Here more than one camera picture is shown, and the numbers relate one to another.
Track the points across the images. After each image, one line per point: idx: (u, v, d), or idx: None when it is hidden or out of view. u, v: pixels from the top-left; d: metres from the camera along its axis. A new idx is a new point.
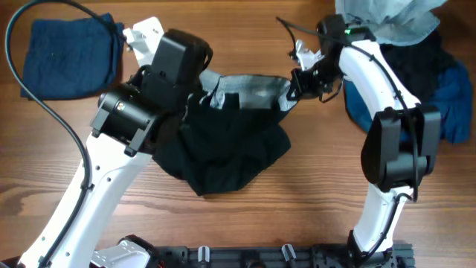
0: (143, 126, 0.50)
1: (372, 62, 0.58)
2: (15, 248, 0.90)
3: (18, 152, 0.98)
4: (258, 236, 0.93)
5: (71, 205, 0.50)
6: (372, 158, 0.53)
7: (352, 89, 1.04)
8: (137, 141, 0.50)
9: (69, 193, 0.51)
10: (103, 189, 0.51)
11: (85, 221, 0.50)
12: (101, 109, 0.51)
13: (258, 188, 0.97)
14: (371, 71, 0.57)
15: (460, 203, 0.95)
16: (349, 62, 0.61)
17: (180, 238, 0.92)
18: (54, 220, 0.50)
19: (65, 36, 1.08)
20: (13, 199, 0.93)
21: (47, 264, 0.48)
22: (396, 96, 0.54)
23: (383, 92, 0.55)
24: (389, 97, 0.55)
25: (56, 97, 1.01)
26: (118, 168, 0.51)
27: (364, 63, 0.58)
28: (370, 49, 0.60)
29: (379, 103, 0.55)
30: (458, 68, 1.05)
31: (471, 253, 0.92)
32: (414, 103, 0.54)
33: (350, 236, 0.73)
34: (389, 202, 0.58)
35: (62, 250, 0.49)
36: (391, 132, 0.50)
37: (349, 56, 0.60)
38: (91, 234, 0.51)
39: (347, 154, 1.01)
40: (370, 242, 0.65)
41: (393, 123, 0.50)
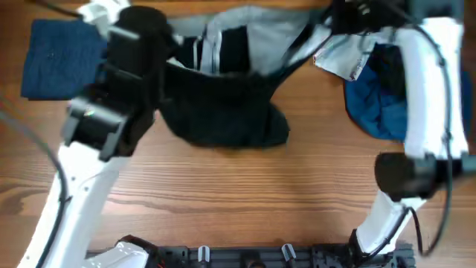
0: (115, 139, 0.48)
1: (438, 68, 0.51)
2: (17, 248, 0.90)
3: (18, 151, 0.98)
4: (258, 236, 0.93)
5: (51, 217, 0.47)
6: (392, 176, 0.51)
7: (352, 89, 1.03)
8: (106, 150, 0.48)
9: (49, 202, 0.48)
10: (82, 199, 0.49)
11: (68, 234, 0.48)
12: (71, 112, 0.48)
13: (257, 188, 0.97)
14: (432, 75, 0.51)
15: (462, 203, 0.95)
16: (412, 45, 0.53)
17: (180, 238, 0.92)
18: (36, 237, 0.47)
19: (65, 36, 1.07)
20: (13, 199, 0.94)
21: None
22: (446, 139, 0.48)
23: (433, 123, 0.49)
24: (438, 138, 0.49)
25: (58, 97, 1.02)
26: (95, 175, 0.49)
27: (429, 63, 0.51)
28: (439, 36, 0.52)
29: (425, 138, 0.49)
30: None
31: (471, 253, 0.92)
32: (460, 150, 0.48)
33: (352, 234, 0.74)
34: (397, 211, 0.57)
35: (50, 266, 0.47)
36: (409, 172, 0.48)
37: (416, 42, 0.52)
38: (76, 245, 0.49)
39: (347, 154, 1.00)
40: (374, 243, 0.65)
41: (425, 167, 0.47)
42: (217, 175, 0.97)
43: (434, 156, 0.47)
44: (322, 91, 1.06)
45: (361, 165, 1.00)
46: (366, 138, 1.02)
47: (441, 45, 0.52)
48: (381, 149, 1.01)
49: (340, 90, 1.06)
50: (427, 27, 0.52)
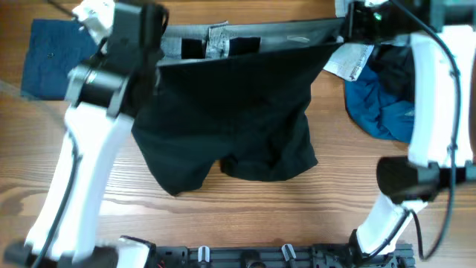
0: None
1: (451, 78, 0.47)
2: None
3: (18, 151, 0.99)
4: (259, 236, 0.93)
5: (62, 179, 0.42)
6: (387, 177, 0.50)
7: (352, 88, 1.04)
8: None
9: (64, 156, 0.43)
10: (82, 190, 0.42)
11: (96, 192, 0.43)
12: (109, 77, 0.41)
13: (258, 187, 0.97)
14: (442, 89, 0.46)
15: (462, 203, 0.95)
16: (425, 64, 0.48)
17: (180, 238, 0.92)
18: (43, 217, 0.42)
19: (65, 38, 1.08)
20: (13, 199, 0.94)
21: (53, 238, 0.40)
22: (451, 148, 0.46)
23: (438, 147, 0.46)
24: (442, 147, 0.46)
25: (55, 97, 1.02)
26: (96, 157, 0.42)
27: (440, 74, 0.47)
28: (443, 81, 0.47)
29: (424, 142, 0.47)
30: None
31: (471, 253, 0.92)
32: (465, 159, 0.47)
33: (353, 235, 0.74)
34: (398, 213, 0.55)
35: (64, 222, 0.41)
36: (429, 186, 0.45)
37: (429, 53, 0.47)
38: (101, 171, 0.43)
39: (347, 153, 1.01)
40: (375, 243, 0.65)
41: (430, 179, 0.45)
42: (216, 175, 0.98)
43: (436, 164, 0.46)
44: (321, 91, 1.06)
45: (361, 165, 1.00)
46: (365, 138, 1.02)
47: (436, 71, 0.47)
48: (381, 149, 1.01)
49: (340, 90, 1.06)
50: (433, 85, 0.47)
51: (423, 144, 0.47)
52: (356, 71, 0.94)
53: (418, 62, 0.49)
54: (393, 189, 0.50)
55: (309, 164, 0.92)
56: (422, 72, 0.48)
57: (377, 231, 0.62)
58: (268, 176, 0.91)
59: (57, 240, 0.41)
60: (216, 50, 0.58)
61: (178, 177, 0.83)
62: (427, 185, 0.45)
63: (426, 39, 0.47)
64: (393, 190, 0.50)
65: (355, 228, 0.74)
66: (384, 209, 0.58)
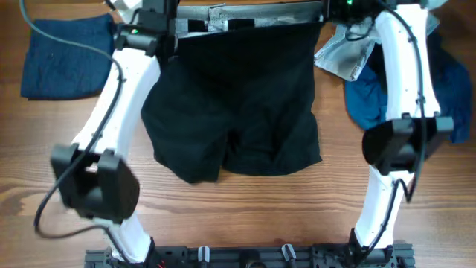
0: (107, 202, 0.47)
1: (410, 44, 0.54)
2: (16, 248, 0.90)
3: (18, 151, 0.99)
4: (259, 236, 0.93)
5: (107, 97, 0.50)
6: (372, 147, 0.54)
7: (352, 89, 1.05)
8: (107, 164, 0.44)
9: (107, 85, 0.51)
10: (125, 106, 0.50)
11: (132, 115, 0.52)
12: (144, 36, 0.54)
13: (259, 187, 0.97)
14: (404, 54, 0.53)
15: (460, 203, 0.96)
16: (387, 34, 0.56)
17: (180, 238, 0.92)
18: (94, 117, 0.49)
19: (66, 37, 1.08)
20: (13, 199, 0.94)
21: (98, 138, 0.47)
22: (419, 100, 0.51)
23: (407, 90, 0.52)
24: (411, 100, 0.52)
25: (56, 97, 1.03)
26: (138, 78, 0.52)
27: (401, 41, 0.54)
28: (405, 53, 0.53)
29: (399, 100, 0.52)
30: (459, 68, 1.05)
31: (471, 253, 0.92)
32: (434, 112, 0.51)
33: (352, 234, 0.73)
34: (388, 187, 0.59)
35: (111, 124, 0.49)
36: (405, 137, 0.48)
37: (390, 25, 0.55)
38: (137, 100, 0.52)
39: (347, 153, 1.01)
40: (370, 234, 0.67)
41: (404, 130, 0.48)
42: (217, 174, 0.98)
43: (409, 116, 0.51)
44: (321, 92, 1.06)
45: (361, 165, 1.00)
46: None
47: (398, 38, 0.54)
48: None
49: (340, 91, 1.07)
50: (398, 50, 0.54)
51: (399, 101, 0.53)
52: (355, 71, 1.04)
53: (383, 40, 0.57)
54: (375, 157, 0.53)
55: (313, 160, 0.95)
56: (387, 45, 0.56)
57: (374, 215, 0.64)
58: (267, 170, 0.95)
59: (102, 138, 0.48)
60: (216, 29, 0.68)
61: (192, 166, 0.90)
62: (402, 138, 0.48)
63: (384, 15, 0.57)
64: (375, 158, 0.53)
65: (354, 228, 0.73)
66: (374, 191, 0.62)
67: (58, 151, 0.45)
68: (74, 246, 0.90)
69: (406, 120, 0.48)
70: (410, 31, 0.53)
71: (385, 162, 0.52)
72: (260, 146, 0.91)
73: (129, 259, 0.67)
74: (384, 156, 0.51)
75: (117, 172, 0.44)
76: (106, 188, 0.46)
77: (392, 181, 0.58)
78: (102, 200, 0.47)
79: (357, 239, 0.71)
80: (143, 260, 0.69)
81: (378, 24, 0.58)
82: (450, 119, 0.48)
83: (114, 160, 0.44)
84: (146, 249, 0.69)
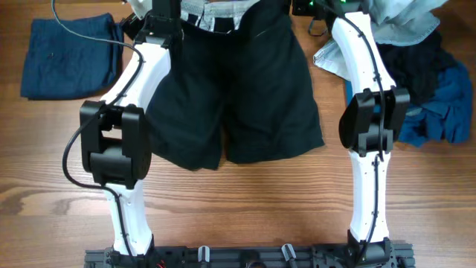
0: (125, 155, 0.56)
1: (360, 39, 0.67)
2: (15, 248, 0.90)
3: (19, 151, 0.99)
4: (259, 236, 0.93)
5: (129, 72, 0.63)
6: (346, 129, 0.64)
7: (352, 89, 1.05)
8: (129, 114, 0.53)
9: (129, 65, 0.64)
10: (144, 77, 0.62)
11: (149, 89, 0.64)
12: (158, 38, 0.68)
13: (258, 187, 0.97)
14: (358, 45, 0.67)
15: (460, 203, 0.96)
16: (341, 34, 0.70)
17: (180, 238, 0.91)
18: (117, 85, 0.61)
19: (65, 36, 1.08)
20: (13, 199, 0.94)
21: (123, 96, 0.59)
22: (375, 78, 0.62)
23: (364, 72, 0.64)
24: (369, 77, 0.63)
25: (56, 96, 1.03)
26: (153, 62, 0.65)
27: (352, 37, 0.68)
28: (357, 46, 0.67)
29: (358, 80, 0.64)
30: (459, 68, 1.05)
31: (471, 253, 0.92)
32: (390, 85, 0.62)
33: (349, 234, 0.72)
34: (370, 170, 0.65)
35: (133, 88, 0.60)
36: (368, 111, 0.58)
37: (340, 27, 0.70)
38: (152, 78, 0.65)
39: (347, 154, 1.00)
40: (364, 225, 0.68)
41: (367, 103, 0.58)
42: (217, 174, 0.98)
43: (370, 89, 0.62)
44: (321, 92, 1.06)
45: None
46: None
47: (352, 33, 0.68)
48: None
49: (340, 91, 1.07)
50: (352, 43, 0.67)
51: (359, 83, 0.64)
52: None
53: (339, 40, 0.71)
54: (350, 138, 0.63)
55: (317, 144, 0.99)
56: (343, 43, 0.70)
57: (363, 203, 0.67)
58: (274, 155, 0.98)
59: (126, 97, 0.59)
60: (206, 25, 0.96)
61: (196, 148, 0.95)
62: (367, 112, 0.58)
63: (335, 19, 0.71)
64: (351, 138, 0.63)
65: (350, 228, 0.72)
66: (357, 178, 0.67)
67: (88, 105, 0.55)
68: (73, 246, 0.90)
69: (367, 95, 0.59)
70: (358, 29, 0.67)
71: (358, 141, 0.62)
72: (258, 127, 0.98)
73: (131, 250, 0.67)
74: (356, 133, 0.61)
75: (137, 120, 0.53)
76: (127, 140, 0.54)
77: (372, 161, 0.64)
78: (121, 154, 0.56)
79: (354, 237, 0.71)
80: (143, 253, 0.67)
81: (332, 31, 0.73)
82: (406, 91, 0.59)
83: (134, 111, 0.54)
84: (147, 243, 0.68)
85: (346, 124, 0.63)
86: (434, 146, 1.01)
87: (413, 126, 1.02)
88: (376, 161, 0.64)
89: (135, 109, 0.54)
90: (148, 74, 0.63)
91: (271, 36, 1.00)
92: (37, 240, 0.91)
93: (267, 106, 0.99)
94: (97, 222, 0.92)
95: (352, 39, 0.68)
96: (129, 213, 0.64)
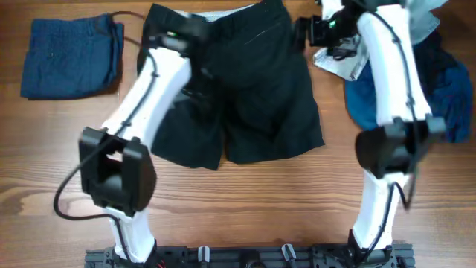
0: (123, 187, 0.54)
1: (394, 45, 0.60)
2: (16, 248, 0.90)
3: (19, 151, 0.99)
4: (259, 236, 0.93)
5: (142, 88, 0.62)
6: (366, 153, 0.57)
7: (352, 89, 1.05)
8: (134, 152, 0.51)
9: (142, 80, 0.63)
10: (156, 96, 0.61)
11: (161, 106, 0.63)
12: None
13: (258, 186, 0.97)
14: (388, 51, 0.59)
15: (460, 203, 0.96)
16: (370, 34, 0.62)
17: (180, 238, 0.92)
18: (130, 102, 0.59)
19: (65, 37, 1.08)
20: (13, 199, 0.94)
21: (129, 124, 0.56)
22: (410, 103, 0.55)
23: (395, 93, 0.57)
24: (401, 103, 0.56)
25: (56, 97, 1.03)
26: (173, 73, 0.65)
27: (385, 42, 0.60)
28: (388, 56, 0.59)
29: (388, 107, 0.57)
30: (460, 68, 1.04)
31: (470, 253, 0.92)
32: (425, 113, 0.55)
33: (350, 235, 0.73)
34: (384, 191, 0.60)
35: (141, 114, 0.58)
36: (398, 140, 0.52)
37: (371, 27, 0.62)
38: (164, 97, 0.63)
39: (347, 154, 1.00)
40: (370, 235, 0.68)
41: (397, 132, 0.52)
42: (217, 174, 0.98)
43: (401, 119, 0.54)
44: (321, 92, 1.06)
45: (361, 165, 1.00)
46: None
47: (386, 35, 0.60)
48: None
49: (340, 91, 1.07)
50: (381, 49, 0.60)
51: (387, 106, 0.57)
52: (356, 70, 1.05)
53: (368, 41, 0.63)
54: (370, 164, 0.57)
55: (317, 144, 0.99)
56: (372, 46, 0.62)
57: (372, 218, 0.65)
58: (271, 154, 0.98)
59: (131, 126, 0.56)
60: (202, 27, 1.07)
61: (196, 147, 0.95)
62: (396, 141, 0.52)
63: (365, 18, 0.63)
64: (371, 164, 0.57)
65: (352, 229, 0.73)
66: (370, 194, 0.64)
67: (88, 133, 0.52)
68: (73, 246, 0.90)
69: (398, 124, 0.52)
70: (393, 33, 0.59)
71: (381, 170, 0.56)
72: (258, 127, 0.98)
73: (132, 257, 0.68)
74: (378, 162, 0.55)
75: (139, 159, 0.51)
76: (129, 177, 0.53)
77: (388, 184, 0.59)
78: (122, 186, 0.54)
79: (356, 241, 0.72)
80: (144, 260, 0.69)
81: (359, 24, 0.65)
82: (442, 122, 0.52)
83: (137, 149, 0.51)
84: (147, 252, 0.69)
85: (366, 150, 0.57)
86: (435, 146, 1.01)
87: None
88: (393, 186, 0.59)
89: (138, 146, 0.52)
90: (163, 91, 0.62)
91: (272, 35, 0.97)
92: (37, 240, 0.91)
93: (267, 106, 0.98)
94: (97, 222, 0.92)
95: (385, 45, 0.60)
96: (129, 234, 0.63)
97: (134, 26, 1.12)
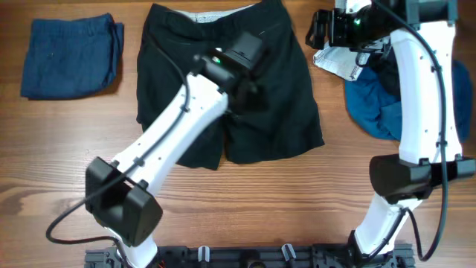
0: (122, 225, 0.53)
1: (433, 73, 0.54)
2: (16, 248, 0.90)
3: (18, 151, 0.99)
4: (258, 235, 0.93)
5: (167, 121, 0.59)
6: (384, 179, 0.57)
7: (352, 89, 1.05)
8: (136, 199, 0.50)
9: (170, 112, 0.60)
10: (177, 136, 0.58)
11: (184, 141, 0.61)
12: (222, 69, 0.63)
13: (258, 187, 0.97)
14: (423, 78, 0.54)
15: (461, 203, 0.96)
16: (407, 54, 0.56)
17: (180, 238, 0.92)
18: (152, 135, 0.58)
19: (65, 36, 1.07)
20: (13, 199, 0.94)
21: (143, 164, 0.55)
22: (440, 144, 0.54)
23: (426, 131, 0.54)
24: (432, 140, 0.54)
25: (56, 97, 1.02)
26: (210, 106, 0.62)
27: (422, 66, 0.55)
28: (425, 85, 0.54)
29: (418, 142, 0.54)
30: (457, 68, 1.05)
31: (470, 253, 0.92)
32: (454, 154, 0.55)
33: (352, 235, 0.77)
34: (394, 212, 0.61)
35: (157, 155, 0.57)
36: (420, 184, 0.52)
37: (410, 49, 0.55)
38: (189, 135, 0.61)
39: (346, 153, 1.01)
40: (372, 245, 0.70)
41: (421, 177, 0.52)
42: (217, 174, 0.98)
43: (428, 161, 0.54)
44: (321, 92, 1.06)
45: (361, 164, 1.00)
46: (364, 138, 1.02)
47: (430, 62, 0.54)
48: (381, 149, 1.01)
49: (340, 90, 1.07)
50: (419, 75, 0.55)
51: (417, 142, 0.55)
52: (356, 70, 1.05)
53: (404, 58, 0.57)
54: (386, 192, 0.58)
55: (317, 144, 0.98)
56: (407, 68, 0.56)
57: (377, 233, 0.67)
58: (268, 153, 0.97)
59: (142, 167, 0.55)
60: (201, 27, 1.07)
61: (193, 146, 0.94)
62: (419, 184, 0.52)
63: (405, 34, 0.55)
64: (387, 193, 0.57)
65: (354, 231, 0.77)
66: (375, 210, 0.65)
67: (99, 164, 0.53)
68: (73, 247, 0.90)
69: (424, 168, 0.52)
70: (434, 62, 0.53)
71: (396, 197, 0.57)
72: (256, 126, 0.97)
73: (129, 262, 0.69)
74: (396, 194, 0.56)
75: (141, 208, 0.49)
76: (128, 217, 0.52)
77: (399, 207, 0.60)
78: (119, 222, 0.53)
79: (358, 245, 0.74)
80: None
81: (396, 38, 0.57)
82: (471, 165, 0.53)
83: (143, 196, 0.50)
84: (150, 260, 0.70)
85: (384, 176, 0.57)
86: None
87: None
88: (403, 209, 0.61)
89: (144, 192, 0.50)
90: (188, 128, 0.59)
91: (271, 34, 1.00)
92: (37, 240, 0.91)
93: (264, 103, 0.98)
94: (97, 222, 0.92)
95: (425, 68, 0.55)
96: (132, 252, 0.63)
97: (134, 26, 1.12)
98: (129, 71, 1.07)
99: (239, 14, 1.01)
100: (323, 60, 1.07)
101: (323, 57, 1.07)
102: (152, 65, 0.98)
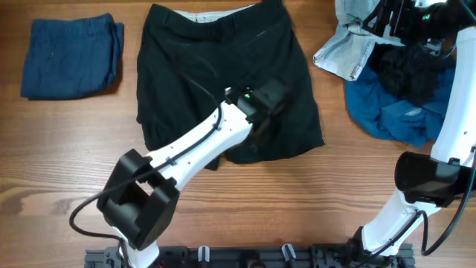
0: (135, 223, 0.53)
1: None
2: (16, 248, 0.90)
3: (19, 151, 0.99)
4: (258, 235, 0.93)
5: (198, 133, 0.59)
6: (408, 175, 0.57)
7: (352, 89, 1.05)
8: (163, 196, 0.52)
9: (204, 125, 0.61)
10: (208, 147, 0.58)
11: (209, 158, 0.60)
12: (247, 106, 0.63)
13: (258, 187, 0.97)
14: None
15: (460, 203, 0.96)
16: (468, 62, 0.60)
17: (180, 238, 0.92)
18: (185, 139, 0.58)
19: (65, 37, 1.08)
20: (13, 199, 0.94)
21: (172, 163, 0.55)
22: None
23: (466, 133, 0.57)
24: (468, 144, 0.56)
25: (56, 97, 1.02)
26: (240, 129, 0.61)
27: None
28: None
29: (455, 144, 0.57)
30: None
31: (470, 253, 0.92)
32: None
33: (358, 231, 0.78)
34: (408, 213, 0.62)
35: (186, 158, 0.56)
36: (445, 182, 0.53)
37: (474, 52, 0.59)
38: (216, 150, 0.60)
39: (347, 153, 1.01)
40: (378, 243, 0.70)
41: (448, 176, 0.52)
42: (217, 174, 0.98)
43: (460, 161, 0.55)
44: (321, 91, 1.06)
45: (361, 165, 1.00)
46: (365, 138, 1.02)
47: None
48: (381, 148, 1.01)
49: (340, 91, 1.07)
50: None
51: (454, 141, 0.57)
52: (356, 70, 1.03)
53: (463, 62, 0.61)
54: (406, 187, 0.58)
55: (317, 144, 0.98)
56: (465, 74, 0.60)
57: (385, 232, 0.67)
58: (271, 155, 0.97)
59: (171, 166, 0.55)
60: None
61: None
62: (442, 182, 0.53)
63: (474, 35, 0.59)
64: (407, 187, 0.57)
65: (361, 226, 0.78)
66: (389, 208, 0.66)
67: (132, 158, 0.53)
68: (73, 247, 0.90)
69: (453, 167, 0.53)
70: None
71: (415, 195, 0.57)
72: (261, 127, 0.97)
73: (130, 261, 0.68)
74: (416, 190, 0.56)
75: (166, 205, 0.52)
76: (144, 216, 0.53)
77: (415, 208, 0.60)
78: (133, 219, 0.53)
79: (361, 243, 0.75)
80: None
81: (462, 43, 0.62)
82: None
83: (169, 193, 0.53)
84: (152, 262, 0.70)
85: (408, 170, 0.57)
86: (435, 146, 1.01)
87: (413, 126, 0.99)
88: (416, 211, 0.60)
89: (172, 190, 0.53)
90: (218, 144, 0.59)
91: (271, 36, 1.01)
92: (38, 240, 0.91)
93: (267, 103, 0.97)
94: (97, 222, 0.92)
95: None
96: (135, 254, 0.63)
97: (134, 26, 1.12)
98: (129, 72, 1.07)
99: (241, 14, 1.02)
100: (324, 59, 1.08)
101: (325, 55, 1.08)
102: (156, 66, 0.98)
